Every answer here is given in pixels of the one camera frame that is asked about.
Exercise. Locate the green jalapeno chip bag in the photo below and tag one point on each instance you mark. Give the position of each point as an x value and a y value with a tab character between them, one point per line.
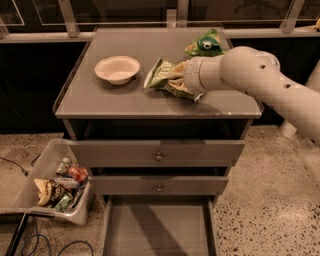
157	79

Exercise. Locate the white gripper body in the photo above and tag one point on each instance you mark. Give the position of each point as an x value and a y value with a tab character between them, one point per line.
192	76

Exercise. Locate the brown snack bag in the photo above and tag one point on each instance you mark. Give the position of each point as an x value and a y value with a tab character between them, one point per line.
49	192

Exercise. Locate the top grey drawer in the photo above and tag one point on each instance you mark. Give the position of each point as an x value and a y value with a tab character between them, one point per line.
157	153

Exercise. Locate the green snack packet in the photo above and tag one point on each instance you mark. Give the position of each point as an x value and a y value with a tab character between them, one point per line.
65	200

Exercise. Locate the bottom open grey drawer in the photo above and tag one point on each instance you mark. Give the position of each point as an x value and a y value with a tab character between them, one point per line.
159	226

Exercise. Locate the metal window railing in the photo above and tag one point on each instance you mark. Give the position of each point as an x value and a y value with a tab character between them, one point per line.
77	20

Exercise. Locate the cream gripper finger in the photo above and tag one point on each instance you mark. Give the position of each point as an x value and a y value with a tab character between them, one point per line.
178	68
177	86

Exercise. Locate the middle grey drawer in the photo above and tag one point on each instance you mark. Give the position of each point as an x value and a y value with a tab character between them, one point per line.
158	185

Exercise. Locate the green chip bag on counter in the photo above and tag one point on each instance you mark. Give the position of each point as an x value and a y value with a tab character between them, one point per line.
207	45

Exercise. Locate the clear plastic bin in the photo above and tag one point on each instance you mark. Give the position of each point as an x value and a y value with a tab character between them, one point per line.
45	168

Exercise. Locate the green soda can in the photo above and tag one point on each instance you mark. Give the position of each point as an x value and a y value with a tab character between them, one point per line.
63	166

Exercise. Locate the grey drawer cabinet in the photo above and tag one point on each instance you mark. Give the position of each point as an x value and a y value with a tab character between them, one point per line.
94	109

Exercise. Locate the silver can lying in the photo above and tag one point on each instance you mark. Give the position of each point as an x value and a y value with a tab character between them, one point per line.
68	183

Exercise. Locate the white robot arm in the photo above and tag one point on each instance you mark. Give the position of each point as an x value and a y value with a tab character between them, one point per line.
256	74

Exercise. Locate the orange soda can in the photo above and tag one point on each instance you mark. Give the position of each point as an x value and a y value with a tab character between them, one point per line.
78	173

